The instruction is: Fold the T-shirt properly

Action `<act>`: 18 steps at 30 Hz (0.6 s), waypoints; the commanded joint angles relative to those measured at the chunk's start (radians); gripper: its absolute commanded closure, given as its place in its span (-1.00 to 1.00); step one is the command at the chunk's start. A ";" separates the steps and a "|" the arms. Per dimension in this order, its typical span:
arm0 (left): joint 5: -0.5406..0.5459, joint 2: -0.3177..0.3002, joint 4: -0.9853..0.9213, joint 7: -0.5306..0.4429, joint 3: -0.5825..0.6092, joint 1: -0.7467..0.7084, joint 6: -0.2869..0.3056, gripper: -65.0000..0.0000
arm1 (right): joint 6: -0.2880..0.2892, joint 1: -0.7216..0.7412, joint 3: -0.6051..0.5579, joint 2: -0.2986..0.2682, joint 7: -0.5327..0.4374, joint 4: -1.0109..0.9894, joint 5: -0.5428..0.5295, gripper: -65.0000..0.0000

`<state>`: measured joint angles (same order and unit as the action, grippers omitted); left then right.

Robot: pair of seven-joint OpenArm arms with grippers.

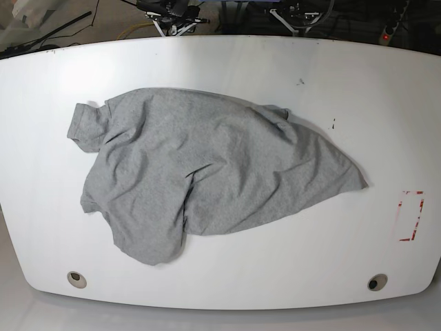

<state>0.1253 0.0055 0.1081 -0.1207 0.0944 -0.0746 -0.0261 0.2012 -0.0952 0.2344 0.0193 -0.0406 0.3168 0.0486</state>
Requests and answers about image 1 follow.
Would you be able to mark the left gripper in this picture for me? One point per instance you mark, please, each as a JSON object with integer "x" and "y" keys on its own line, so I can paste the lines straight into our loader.
{"x": 299, "y": 17}

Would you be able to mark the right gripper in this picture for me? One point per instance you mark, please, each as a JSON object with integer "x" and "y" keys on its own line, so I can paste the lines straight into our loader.
{"x": 174, "y": 18}

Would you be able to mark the grey T-shirt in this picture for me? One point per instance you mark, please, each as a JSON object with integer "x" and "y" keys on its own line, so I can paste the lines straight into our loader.
{"x": 173, "y": 162}

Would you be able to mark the black rod on floor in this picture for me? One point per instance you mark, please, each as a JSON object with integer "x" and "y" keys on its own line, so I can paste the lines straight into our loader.
{"x": 26, "y": 47}

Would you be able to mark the red tape rectangle marking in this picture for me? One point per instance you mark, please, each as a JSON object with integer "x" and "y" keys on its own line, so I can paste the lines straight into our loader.
{"x": 409, "y": 215}

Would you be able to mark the white power strip red switch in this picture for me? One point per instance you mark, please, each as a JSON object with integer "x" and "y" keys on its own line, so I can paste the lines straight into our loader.
{"x": 393, "y": 21}

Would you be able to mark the right table cable grommet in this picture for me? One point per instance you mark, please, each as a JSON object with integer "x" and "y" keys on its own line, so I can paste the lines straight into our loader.
{"x": 377, "y": 282}

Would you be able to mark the table cable grommet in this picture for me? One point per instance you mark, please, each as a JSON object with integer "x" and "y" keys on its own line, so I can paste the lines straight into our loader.
{"x": 377, "y": 282}
{"x": 77, "y": 280}

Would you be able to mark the left table cable grommet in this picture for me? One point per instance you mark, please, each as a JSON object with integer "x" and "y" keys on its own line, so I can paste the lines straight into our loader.
{"x": 77, "y": 280}

